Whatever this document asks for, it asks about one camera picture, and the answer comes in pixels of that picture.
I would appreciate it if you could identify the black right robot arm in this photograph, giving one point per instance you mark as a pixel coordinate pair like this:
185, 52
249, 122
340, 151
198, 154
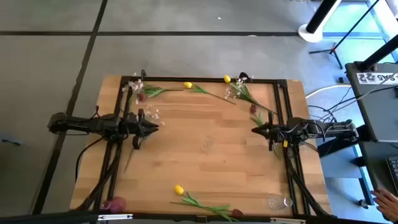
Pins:
329, 129

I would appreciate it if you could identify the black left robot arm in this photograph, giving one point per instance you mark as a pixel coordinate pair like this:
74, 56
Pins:
81, 124

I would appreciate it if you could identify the silver bracket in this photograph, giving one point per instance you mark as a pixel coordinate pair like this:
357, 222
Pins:
115, 217
287, 221

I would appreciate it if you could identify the white round pole base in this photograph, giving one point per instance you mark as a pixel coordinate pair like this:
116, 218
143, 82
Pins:
306, 35

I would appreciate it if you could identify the black caster wheel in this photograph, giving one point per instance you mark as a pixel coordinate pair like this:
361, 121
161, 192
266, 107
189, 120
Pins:
362, 204

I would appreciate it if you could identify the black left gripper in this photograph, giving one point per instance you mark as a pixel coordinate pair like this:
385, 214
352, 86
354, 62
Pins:
135, 126

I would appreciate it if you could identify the white flower bunch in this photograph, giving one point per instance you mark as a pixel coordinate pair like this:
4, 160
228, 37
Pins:
154, 116
245, 95
155, 91

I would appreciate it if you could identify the gray equipment cart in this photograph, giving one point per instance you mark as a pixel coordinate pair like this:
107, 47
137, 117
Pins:
373, 109

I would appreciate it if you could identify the tall clear glass vase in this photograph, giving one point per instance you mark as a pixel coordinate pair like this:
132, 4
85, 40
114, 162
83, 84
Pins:
207, 146

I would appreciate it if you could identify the pink glass vase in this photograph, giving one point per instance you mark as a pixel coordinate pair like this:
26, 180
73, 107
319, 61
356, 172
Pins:
116, 205

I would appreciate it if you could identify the black clamp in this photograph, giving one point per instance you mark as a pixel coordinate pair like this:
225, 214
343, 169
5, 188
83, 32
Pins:
245, 76

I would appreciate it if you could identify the black keyboard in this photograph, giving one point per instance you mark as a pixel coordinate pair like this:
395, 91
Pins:
393, 171

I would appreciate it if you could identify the black pole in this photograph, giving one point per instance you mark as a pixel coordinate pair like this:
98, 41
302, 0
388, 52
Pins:
379, 53
320, 15

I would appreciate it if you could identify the white printed label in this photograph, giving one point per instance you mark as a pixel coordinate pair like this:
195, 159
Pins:
373, 78

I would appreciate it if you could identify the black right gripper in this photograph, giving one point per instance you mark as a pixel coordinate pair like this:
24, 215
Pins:
280, 132

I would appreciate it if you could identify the black crossbeam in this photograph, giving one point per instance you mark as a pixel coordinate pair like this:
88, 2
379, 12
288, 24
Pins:
46, 217

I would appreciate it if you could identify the black tripod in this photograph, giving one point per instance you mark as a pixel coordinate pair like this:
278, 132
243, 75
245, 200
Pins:
334, 48

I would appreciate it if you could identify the person's hand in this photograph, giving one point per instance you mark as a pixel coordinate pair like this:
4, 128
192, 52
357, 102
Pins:
387, 203

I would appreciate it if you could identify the yellow tulip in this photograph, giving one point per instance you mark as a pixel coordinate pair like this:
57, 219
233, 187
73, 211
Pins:
227, 79
187, 85
178, 189

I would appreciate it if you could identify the black aluminium table frame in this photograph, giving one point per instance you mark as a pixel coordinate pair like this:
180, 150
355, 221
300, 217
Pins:
202, 79

